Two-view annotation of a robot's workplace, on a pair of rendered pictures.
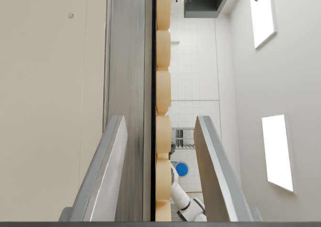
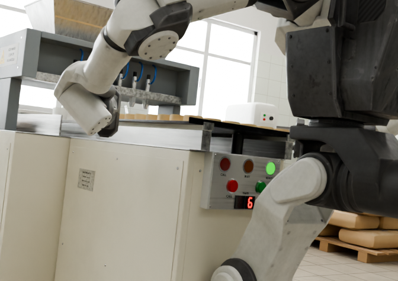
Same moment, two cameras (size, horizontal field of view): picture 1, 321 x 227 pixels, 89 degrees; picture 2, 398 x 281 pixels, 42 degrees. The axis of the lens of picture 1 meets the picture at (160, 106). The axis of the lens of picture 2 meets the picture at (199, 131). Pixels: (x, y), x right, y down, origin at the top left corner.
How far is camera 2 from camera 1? 1.33 m
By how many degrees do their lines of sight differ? 47
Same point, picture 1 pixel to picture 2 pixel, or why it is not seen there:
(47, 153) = (149, 171)
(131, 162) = (160, 133)
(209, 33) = not seen: hidden behind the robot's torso
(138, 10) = (121, 129)
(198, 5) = (184, 89)
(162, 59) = (131, 117)
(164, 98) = (140, 116)
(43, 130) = (143, 173)
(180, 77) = not seen: outside the picture
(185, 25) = not seen: hidden behind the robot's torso
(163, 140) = (148, 117)
